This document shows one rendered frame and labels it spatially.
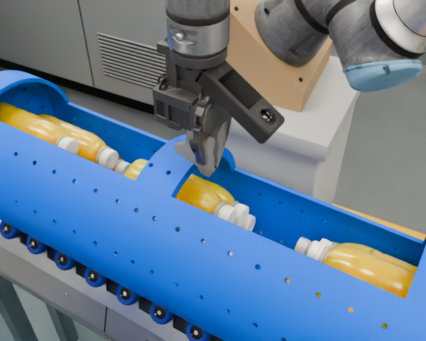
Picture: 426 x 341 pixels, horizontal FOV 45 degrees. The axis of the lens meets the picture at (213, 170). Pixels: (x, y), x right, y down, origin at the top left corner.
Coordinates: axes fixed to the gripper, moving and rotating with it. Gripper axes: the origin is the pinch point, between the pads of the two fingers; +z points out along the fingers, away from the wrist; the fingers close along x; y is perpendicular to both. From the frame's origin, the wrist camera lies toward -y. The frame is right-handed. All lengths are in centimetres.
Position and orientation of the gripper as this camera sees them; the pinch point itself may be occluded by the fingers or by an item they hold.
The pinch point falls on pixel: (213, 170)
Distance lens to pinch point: 75.5
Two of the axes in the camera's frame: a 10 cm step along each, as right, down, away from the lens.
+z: 0.0, 7.3, 6.8
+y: -8.6, -3.5, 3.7
